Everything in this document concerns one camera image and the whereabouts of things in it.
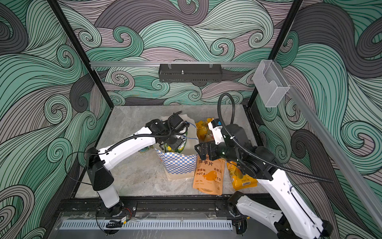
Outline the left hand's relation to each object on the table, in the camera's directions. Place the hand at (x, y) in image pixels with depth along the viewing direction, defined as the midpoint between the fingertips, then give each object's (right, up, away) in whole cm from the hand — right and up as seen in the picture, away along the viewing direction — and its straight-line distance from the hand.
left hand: (177, 140), depth 79 cm
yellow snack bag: (+33, -21, -2) cm, 39 cm away
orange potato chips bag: (+17, -20, +2) cm, 27 cm away
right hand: (+13, 0, -18) cm, 22 cm away
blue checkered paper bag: (+3, -11, -9) cm, 14 cm away
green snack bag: (+1, -4, -3) cm, 5 cm away
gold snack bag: (+17, +2, +17) cm, 24 cm away
